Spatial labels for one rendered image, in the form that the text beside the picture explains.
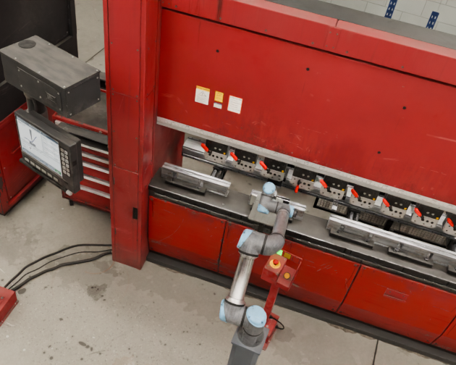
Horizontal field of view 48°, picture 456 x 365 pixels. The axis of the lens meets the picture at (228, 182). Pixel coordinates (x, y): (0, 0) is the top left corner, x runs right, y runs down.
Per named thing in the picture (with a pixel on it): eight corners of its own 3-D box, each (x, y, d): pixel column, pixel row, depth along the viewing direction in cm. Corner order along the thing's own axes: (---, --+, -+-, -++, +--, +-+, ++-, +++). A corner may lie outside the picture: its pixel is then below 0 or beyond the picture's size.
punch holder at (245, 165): (231, 166, 345) (234, 148, 334) (235, 159, 351) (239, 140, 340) (252, 173, 343) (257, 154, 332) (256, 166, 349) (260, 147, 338)
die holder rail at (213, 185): (161, 176, 373) (161, 166, 367) (164, 171, 377) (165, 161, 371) (226, 197, 366) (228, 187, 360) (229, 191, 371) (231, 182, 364)
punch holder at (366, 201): (348, 203, 334) (356, 185, 323) (350, 194, 340) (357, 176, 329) (371, 210, 332) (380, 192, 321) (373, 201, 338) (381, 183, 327)
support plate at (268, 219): (247, 219, 338) (247, 218, 337) (258, 193, 357) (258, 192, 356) (273, 227, 335) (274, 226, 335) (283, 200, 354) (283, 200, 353)
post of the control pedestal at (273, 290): (259, 321, 384) (273, 277, 347) (262, 316, 387) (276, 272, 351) (266, 324, 382) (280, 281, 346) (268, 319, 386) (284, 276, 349)
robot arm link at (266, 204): (273, 215, 315) (279, 198, 316) (255, 210, 316) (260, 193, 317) (273, 216, 323) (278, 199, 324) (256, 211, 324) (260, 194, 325)
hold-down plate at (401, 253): (386, 253, 347) (388, 250, 345) (387, 248, 351) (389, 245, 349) (431, 268, 343) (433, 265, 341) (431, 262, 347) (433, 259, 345)
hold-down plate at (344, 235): (328, 235, 352) (330, 232, 350) (330, 229, 356) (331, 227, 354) (372, 249, 348) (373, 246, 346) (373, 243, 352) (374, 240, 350)
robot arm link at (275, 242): (285, 248, 277) (296, 200, 319) (266, 242, 279) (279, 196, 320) (280, 264, 284) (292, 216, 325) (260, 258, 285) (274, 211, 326)
